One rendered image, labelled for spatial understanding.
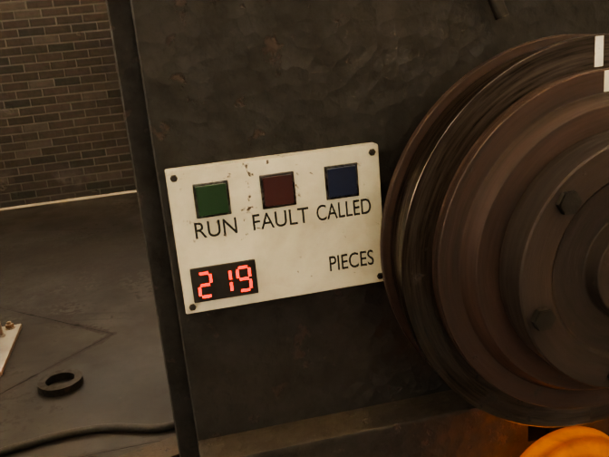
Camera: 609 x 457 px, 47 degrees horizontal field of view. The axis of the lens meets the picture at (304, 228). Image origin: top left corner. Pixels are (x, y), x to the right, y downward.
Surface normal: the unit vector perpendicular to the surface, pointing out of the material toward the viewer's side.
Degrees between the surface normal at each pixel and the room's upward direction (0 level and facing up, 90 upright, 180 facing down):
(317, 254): 90
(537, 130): 39
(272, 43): 90
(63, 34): 90
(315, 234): 90
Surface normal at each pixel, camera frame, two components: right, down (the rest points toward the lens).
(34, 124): 0.22, 0.25
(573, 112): -0.26, -0.66
